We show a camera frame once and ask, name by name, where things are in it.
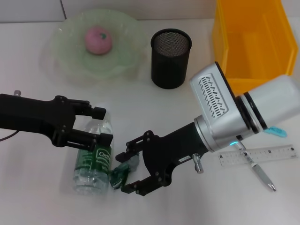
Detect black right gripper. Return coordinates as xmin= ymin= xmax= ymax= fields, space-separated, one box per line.
xmin=116 ymin=122 xmax=210 ymax=196

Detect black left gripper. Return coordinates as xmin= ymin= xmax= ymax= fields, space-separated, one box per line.
xmin=0 ymin=93 xmax=115 ymax=151

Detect green plastic wrapper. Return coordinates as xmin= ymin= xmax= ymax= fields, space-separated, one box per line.
xmin=109 ymin=152 xmax=141 ymax=190

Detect clear water bottle green label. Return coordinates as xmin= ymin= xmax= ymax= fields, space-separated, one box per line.
xmin=74 ymin=110 xmax=115 ymax=195

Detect pink peach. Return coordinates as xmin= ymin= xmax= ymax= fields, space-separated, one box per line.
xmin=84 ymin=26 xmax=113 ymax=55

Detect clear plastic ruler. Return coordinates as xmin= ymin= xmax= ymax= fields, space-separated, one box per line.
xmin=219 ymin=144 xmax=296 ymax=166

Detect blue scissors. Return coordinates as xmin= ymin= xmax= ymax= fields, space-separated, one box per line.
xmin=264 ymin=126 xmax=287 ymax=139

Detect green glass fruit plate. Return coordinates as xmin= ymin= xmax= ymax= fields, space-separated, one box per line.
xmin=50 ymin=8 xmax=147 ymax=79

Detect black mesh pen holder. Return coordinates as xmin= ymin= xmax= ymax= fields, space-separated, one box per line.
xmin=150 ymin=28 xmax=192 ymax=90

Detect silver ballpoint pen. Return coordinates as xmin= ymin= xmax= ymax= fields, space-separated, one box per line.
xmin=235 ymin=140 xmax=277 ymax=192

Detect yellow plastic bin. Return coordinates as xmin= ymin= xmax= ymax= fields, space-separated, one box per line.
xmin=212 ymin=0 xmax=299 ymax=94

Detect right gripper silver connector post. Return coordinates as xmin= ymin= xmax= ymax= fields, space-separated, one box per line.
xmin=192 ymin=153 xmax=204 ymax=174

